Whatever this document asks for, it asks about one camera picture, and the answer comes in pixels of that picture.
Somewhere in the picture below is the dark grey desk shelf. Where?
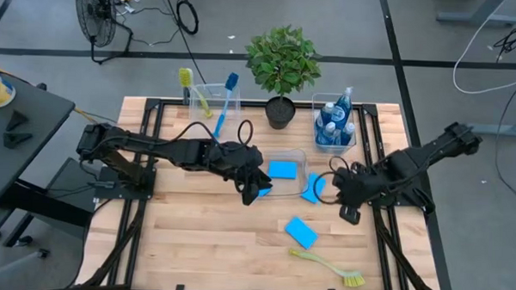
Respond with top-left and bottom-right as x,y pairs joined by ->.
44,156 -> 106,226

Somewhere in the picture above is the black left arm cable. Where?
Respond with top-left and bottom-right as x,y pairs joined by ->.
165,115 -> 255,193

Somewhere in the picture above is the black cable bundle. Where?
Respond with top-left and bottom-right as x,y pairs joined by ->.
492,13 -> 516,55

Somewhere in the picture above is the blue spray bottle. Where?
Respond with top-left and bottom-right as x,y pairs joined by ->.
332,85 -> 354,128

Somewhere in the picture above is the yellow cable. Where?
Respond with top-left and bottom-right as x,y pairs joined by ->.
0,61 -> 112,132

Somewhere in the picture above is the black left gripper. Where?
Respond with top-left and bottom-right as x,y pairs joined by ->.
221,144 -> 275,192

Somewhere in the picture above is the blue dish brush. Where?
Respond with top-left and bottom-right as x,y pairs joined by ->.
212,71 -> 241,140

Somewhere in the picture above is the yellow-green dish brush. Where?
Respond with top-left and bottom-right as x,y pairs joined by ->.
175,66 -> 217,120
286,247 -> 368,289

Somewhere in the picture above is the long black floor cable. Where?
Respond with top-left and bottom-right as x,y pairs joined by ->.
491,66 -> 516,215

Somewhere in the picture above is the tall clear plastic bin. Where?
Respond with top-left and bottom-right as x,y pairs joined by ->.
187,81 -> 244,137

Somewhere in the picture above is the black floor fan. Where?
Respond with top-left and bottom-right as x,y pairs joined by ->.
72,0 -> 136,67

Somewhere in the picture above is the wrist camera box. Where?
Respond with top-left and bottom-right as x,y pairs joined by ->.
338,205 -> 363,226
240,183 -> 261,208

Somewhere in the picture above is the clear rectangular plastic bin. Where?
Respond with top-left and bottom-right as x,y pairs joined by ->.
309,91 -> 359,154

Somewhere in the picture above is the clear bin with curved handles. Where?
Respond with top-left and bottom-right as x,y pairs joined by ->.
255,146 -> 311,201

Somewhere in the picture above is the potted small green tree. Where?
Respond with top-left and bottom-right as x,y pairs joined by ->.
241,22 -> 325,132

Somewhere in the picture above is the black aluminium table frame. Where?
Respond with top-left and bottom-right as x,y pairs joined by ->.
80,94 -> 461,290

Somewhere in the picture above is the grey desk foot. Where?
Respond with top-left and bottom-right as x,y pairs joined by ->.
435,0 -> 516,27

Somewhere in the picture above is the long white floor cable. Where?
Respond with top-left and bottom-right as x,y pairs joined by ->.
451,0 -> 516,97

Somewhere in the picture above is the dark grey desk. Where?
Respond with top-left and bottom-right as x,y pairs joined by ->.
0,73 -> 77,217

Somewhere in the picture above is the black coiled floor cable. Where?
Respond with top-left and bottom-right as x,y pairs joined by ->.
157,0 -> 212,85

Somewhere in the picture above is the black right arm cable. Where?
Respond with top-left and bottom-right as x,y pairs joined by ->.
312,154 -> 353,206

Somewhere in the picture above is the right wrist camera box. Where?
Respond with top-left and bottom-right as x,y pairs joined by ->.
338,205 -> 363,226

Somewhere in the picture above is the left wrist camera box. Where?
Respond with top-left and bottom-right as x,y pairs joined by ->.
240,183 -> 261,208

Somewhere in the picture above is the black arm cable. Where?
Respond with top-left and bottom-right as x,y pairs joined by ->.
312,154 -> 353,206
165,115 -> 255,193

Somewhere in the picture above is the black triangular plastic part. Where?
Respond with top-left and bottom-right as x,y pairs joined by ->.
4,108 -> 30,133
2,131 -> 33,150

